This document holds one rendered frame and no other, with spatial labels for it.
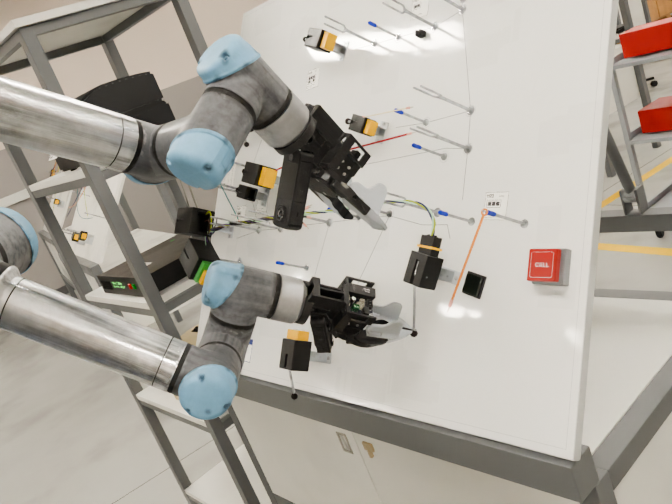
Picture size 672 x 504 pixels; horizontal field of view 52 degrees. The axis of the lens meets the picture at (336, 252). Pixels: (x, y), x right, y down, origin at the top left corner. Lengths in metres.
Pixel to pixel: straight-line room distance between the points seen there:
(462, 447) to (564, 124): 0.55
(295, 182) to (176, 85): 7.94
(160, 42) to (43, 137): 8.05
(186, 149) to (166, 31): 8.15
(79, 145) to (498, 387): 0.72
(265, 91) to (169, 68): 8.00
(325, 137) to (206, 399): 0.40
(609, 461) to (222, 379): 0.61
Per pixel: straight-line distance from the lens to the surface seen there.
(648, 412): 1.27
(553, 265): 1.07
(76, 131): 0.90
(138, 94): 2.07
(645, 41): 3.69
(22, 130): 0.89
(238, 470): 2.17
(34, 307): 1.01
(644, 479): 1.28
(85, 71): 8.66
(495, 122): 1.25
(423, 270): 1.16
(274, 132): 0.93
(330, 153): 0.99
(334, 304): 1.09
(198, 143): 0.84
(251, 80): 0.90
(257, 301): 1.06
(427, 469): 1.42
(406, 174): 1.37
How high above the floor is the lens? 1.53
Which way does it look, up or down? 16 degrees down
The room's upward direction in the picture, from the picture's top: 21 degrees counter-clockwise
